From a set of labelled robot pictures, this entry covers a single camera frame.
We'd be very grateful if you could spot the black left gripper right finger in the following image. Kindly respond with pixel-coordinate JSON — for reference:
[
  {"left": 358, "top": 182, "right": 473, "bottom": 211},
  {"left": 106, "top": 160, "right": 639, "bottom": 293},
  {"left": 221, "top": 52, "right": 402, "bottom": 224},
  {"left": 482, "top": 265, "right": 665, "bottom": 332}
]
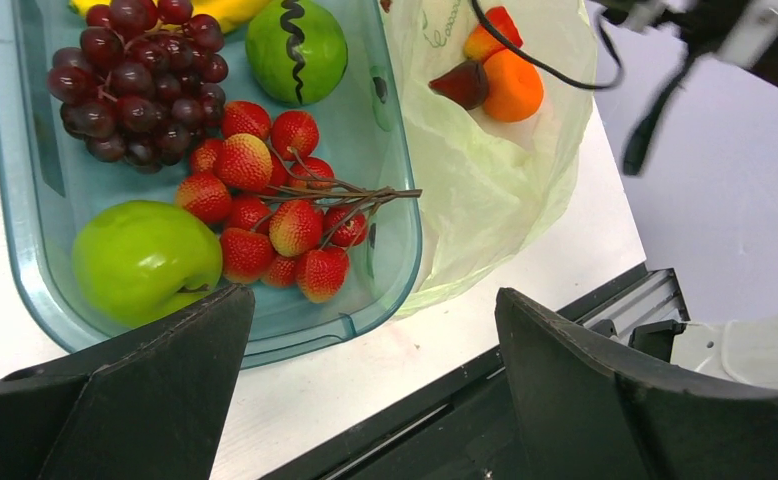
[{"left": 495, "top": 288, "right": 778, "bottom": 479}]

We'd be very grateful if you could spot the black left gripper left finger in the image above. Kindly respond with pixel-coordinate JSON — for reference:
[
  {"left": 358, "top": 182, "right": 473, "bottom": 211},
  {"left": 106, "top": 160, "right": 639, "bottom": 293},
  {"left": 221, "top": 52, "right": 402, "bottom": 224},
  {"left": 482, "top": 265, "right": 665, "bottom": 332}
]
[{"left": 0, "top": 285, "right": 255, "bottom": 479}]

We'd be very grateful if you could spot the green fake apple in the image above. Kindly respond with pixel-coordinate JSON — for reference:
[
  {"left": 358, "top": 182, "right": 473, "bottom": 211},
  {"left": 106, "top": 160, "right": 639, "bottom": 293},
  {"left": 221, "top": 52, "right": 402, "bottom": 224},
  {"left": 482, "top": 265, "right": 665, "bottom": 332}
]
[{"left": 71, "top": 200, "right": 223, "bottom": 328}]

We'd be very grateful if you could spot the red yellow fake lychee bunch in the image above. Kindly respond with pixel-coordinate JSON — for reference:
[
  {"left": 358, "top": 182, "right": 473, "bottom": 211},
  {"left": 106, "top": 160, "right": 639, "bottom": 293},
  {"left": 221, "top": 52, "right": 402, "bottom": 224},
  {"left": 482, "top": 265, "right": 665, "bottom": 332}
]
[{"left": 174, "top": 98, "right": 421, "bottom": 304}]

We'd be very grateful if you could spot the light green plastic bag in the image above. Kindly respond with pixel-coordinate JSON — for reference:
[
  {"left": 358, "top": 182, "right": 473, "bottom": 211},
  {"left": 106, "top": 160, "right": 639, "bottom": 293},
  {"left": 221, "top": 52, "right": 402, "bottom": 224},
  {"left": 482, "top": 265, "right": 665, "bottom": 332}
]
[{"left": 382, "top": 1, "right": 594, "bottom": 316}]

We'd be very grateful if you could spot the teal plastic tub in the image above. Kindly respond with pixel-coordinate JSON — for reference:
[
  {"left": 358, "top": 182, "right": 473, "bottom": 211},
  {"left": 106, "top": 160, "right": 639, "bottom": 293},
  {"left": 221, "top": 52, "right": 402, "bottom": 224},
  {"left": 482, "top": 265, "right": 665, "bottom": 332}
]
[{"left": 0, "top": 1, "right": 422, "bottom": 368}]

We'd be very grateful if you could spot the orange fake fruit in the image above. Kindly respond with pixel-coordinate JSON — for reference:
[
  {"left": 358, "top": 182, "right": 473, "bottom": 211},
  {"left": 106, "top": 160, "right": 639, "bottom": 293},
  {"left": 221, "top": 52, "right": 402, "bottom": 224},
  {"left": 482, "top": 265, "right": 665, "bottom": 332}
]
[{"left": 483, "top": 50, "right": 544, "bottom": 123}]

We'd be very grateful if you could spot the green striped fake watermelon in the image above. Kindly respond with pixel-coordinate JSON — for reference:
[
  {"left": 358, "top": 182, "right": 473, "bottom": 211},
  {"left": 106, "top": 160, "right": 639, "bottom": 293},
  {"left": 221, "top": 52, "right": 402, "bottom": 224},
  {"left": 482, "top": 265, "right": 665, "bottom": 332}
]
[{"left": 245, "top": 0, "right": 348, "bottom": 106}]

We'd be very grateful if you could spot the yellow fake fruit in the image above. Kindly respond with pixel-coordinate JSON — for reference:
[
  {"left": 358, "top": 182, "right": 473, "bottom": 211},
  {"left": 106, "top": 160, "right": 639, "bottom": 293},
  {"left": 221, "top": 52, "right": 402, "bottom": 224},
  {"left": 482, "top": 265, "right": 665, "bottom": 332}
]
[{"left": 67, "top": 0, "right": 270, "bottom": 34}]

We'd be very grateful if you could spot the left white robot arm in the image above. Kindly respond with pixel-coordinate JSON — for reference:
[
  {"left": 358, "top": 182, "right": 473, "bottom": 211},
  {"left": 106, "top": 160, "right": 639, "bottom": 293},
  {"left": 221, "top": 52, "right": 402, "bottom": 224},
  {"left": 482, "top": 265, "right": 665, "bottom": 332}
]
[{"left": 0, "top": 287, "right": 778, "bottom": 479}]

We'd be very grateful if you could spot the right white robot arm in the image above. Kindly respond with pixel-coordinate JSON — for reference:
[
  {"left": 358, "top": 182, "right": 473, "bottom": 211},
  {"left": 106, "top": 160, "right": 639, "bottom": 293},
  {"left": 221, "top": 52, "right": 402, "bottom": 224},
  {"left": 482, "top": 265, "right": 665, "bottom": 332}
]
[{"left": 600, "top": 1, "right": 778, "bottom": 88}]

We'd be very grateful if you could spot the red fake grape bunch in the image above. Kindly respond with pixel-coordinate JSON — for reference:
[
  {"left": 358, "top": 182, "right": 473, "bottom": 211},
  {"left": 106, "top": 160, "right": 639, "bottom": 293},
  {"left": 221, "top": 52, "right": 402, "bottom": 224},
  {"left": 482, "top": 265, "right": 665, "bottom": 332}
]
[{"left": 46, "top": 1, "right": 229, "bottom": 173}]

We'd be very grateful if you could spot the dark red fake fruit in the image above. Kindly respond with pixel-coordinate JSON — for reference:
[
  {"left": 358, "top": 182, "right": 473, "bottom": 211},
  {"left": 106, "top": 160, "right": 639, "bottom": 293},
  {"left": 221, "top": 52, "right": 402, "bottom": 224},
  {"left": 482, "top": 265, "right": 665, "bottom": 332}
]
[{"left": 428, "top": 60, "right": 489, "bottom": 111}]

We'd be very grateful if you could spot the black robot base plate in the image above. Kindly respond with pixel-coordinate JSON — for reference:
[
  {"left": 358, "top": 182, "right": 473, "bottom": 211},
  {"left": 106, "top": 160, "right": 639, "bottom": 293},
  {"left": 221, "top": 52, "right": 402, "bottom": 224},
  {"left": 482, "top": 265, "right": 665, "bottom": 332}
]
[{"left": 267, "top": 265, "right": 689, "bottom": 480}]

